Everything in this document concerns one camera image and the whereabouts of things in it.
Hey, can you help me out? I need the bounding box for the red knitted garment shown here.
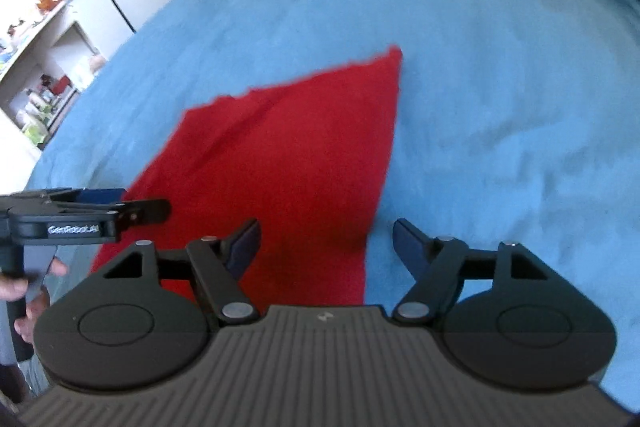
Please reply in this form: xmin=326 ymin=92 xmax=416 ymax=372
xmin=122 ymin=46 xmax=402 ymax=309

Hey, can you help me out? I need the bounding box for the person's left hand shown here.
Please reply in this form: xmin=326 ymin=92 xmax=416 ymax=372
xmin=0 ymin=256 xmax=70 ymax=347

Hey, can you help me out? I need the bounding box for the white shelf desk unit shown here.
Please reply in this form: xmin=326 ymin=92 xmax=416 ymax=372
xmin=1 ymin=0 xmax=134 ymax=152

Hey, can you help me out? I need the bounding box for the blue bed sheet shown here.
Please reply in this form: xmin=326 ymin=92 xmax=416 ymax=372
xmin=29 ymin=0 xmax=639 ymax=409

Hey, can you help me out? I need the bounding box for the orange plush on shelf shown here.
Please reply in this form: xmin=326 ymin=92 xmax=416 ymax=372
xmin=36 ymin=0 xmax=63 ymax=14

